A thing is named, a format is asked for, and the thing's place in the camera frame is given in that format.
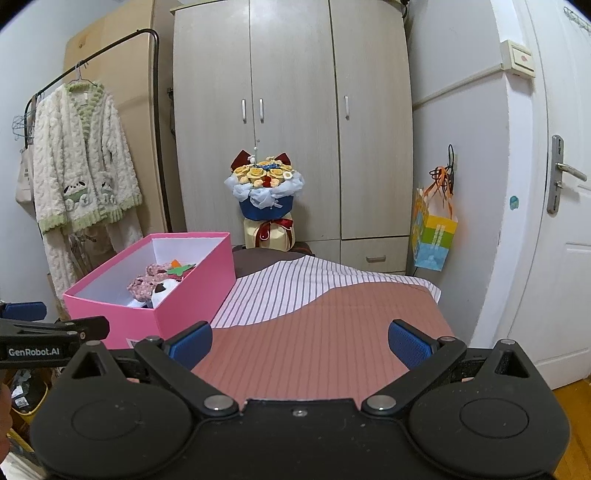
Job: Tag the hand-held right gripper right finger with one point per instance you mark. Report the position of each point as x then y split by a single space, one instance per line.
408 344

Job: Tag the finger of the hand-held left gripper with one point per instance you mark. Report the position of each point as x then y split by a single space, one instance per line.
23 310
90 326

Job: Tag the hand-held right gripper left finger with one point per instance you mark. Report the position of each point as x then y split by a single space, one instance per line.
189 344

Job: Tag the pink cardboard box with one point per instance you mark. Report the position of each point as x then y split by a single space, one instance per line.
189 295

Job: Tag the white plush cat toy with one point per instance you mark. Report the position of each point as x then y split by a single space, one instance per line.
166 290

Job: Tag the pink floral cloth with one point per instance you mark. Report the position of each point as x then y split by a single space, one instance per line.
147 281

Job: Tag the plush fruit with green leaves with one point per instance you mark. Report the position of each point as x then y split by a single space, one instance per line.
181 268

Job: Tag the yellow bucket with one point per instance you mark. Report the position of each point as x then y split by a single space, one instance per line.
34 392

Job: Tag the cream fleece robe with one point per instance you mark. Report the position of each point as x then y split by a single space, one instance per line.
60 258

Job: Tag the striped pink bed blanket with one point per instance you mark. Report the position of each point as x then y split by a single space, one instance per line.
332 341

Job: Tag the colourful paper gift bag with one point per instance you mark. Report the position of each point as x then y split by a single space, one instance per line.
434 235

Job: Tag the beige tote bag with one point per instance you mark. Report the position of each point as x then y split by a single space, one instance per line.
25 180

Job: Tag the white door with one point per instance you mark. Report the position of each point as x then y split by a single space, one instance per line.
554 277

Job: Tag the cream knitted cardigan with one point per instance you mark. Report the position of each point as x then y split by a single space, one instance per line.
78 157

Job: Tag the teal round sticker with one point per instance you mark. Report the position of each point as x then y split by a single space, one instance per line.
514 202

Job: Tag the yellow flower bouquet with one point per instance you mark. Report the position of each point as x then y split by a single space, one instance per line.
265 180

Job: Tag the black clothes rack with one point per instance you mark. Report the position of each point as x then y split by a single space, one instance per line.
157 92

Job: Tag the tall beige cabinet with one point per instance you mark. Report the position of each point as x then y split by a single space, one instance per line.
129 64

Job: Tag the light wooden wardrobe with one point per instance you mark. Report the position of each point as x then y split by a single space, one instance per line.
291 92

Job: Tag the black wall hook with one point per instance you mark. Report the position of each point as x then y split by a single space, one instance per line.
450 161

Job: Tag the beige light switch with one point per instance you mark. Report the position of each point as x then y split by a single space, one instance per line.
519 57

